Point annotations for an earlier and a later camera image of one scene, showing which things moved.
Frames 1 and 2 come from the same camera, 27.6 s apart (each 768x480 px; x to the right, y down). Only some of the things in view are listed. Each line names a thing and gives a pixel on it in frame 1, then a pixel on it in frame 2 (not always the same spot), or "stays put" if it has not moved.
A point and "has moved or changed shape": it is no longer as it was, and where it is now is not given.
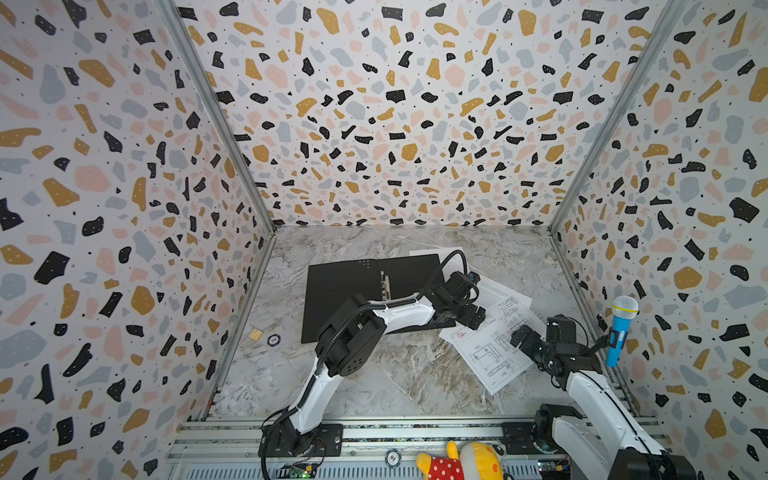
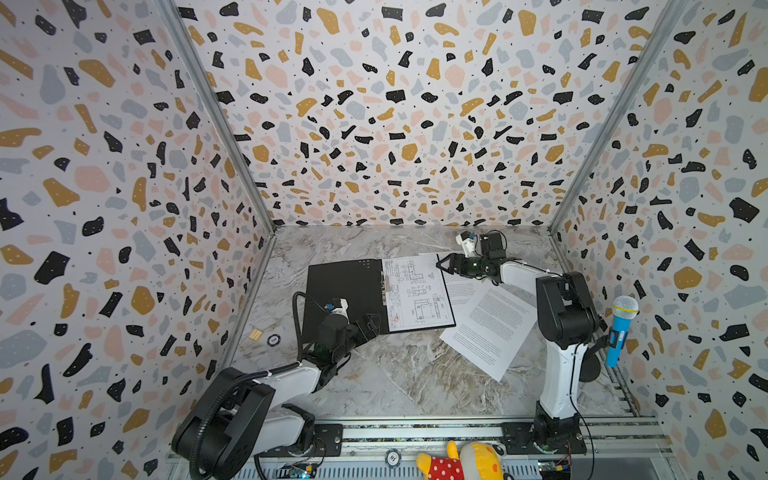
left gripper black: (478, 318) -> (369, 331)
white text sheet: (456, 262) -> (490, 327)
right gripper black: (528, 342) -> (459, 264)
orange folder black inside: (329, 285) stays put
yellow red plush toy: (474, 461) stays put
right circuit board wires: (552, 469) stays put
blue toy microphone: (624, 310) stays put
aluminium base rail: (542, 446) stays put
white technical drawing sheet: (489, 350) -> (416, 293)
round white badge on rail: (393, 458) stays put
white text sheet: (493, 291) has moved or changed shape
